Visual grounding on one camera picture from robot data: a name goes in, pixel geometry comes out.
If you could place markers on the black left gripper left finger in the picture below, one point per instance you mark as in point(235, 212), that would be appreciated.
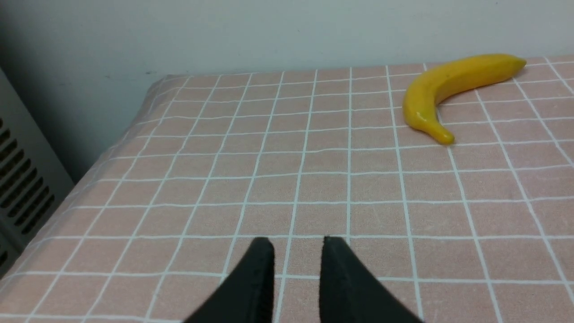
point(247, 294)

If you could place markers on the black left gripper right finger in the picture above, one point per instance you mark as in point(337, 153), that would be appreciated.
point(349, 293)

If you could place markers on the pink checkered tablecloth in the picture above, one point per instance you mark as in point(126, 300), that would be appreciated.
point(478, 232)

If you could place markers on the yellow toy banana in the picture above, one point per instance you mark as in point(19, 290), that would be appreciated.
point(439, 83)

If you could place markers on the grey vented appliance panel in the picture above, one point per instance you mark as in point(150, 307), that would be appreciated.
point(33, 181)

